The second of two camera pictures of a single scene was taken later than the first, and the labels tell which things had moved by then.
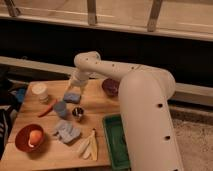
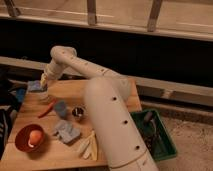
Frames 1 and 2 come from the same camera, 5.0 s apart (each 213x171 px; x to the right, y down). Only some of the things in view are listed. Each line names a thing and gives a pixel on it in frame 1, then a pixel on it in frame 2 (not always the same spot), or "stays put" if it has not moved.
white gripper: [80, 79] → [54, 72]
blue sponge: [72, 97] → [34, 85]
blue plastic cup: [60, 108] stays put
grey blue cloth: [66, 131] stays put
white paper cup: [41, 90] stays put
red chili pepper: [49, 108] stays put
